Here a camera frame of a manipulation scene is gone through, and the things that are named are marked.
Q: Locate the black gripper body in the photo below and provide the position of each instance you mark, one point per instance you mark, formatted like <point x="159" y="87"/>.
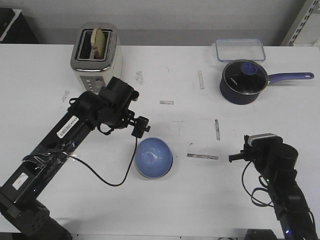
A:
<point x="122" y="119"/>
<point x="249" y="152"/>

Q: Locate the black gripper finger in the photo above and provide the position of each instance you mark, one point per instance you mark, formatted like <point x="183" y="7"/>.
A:
<point x="234" y="157"/>
<point x="140" y="126"/>

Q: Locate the blue bowl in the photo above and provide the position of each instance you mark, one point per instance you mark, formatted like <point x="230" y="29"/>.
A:
<point x="153" y="158"/>

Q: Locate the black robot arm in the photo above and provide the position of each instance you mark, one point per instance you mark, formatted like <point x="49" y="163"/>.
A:
<point x="275" y="161"/>
<point x="19" y="194"/>

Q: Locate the cream two-slot toaster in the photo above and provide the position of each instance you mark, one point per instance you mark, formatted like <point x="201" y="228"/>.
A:
<point x="92" y="73"/>

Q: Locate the dark blue saucepan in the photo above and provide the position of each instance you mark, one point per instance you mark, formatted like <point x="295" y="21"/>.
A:
<point x="240" y="99"/>

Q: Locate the glass pot lid blue knob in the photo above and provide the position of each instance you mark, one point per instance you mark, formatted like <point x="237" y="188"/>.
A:
<point x="244" y="77"/>

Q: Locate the bread slice in toaster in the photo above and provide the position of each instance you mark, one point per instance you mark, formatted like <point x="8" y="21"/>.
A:
<point x="98" y="43"/>

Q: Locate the clear plastic food container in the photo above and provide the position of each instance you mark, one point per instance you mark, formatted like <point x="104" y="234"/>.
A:
<point x="231" y="49"/>

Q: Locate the black box background left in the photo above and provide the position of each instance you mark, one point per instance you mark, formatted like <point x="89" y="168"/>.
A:
<point x="14" y="29"/>

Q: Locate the white metal shelf upright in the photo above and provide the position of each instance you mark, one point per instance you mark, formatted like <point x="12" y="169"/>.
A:
<point x="305" y="29"/>

